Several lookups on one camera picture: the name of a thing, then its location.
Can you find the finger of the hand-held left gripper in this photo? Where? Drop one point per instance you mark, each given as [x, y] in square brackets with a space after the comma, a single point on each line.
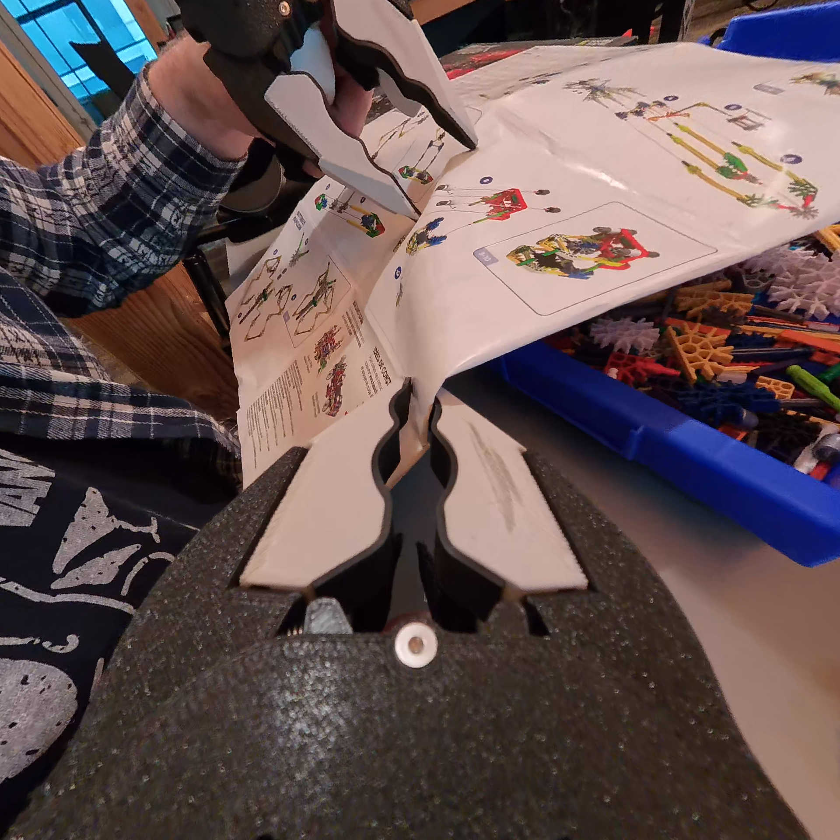
[308, 98]
[400, 39]

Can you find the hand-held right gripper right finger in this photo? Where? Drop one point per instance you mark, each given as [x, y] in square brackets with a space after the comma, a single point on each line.
[505, 512]

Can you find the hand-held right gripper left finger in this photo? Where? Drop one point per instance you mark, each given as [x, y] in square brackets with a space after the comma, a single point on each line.
[321, 512]

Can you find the printed instruction sheet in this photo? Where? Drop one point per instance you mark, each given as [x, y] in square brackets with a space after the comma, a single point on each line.
[590, 164]

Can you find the person's left forearm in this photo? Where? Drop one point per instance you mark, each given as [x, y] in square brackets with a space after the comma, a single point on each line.
[98, 210]

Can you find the person's left hand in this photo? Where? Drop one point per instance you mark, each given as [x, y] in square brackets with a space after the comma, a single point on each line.
[197, 105]

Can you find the blue bin with toy pieces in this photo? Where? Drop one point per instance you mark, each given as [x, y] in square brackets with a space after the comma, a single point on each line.
[656, 420]

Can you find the window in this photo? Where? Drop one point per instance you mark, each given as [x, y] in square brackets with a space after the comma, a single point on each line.
[49, 39]

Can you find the person's torso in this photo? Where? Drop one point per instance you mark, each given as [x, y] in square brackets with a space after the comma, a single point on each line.
[65, 525]

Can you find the pile of colourful toy pieces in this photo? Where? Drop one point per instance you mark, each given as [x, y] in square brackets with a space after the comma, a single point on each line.
[709, 341]

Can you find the empty blue bin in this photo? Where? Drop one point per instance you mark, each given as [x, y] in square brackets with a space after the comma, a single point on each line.
[781, 29]

